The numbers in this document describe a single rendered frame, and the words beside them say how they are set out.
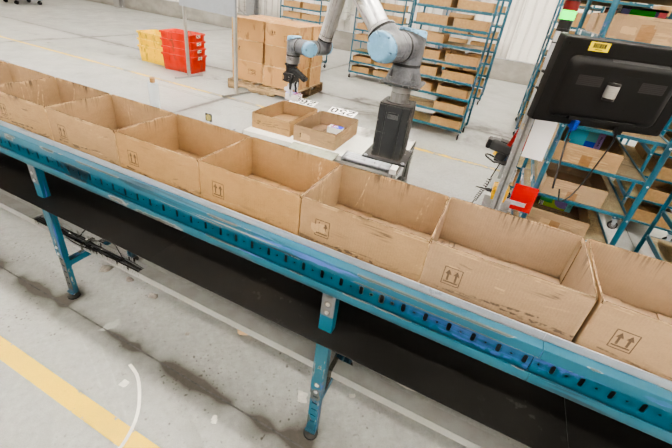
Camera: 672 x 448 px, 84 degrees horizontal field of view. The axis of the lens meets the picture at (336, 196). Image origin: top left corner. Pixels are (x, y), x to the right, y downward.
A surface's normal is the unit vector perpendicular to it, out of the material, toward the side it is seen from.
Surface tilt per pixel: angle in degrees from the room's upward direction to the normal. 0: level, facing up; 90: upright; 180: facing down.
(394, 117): 90
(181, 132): 90
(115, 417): 0
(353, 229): 90
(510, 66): 90
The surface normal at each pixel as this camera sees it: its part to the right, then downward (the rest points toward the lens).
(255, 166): -0.42, 0.40
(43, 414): 0.11, -0.86
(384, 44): -0.67, 0.35
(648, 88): -0.10, 0.54
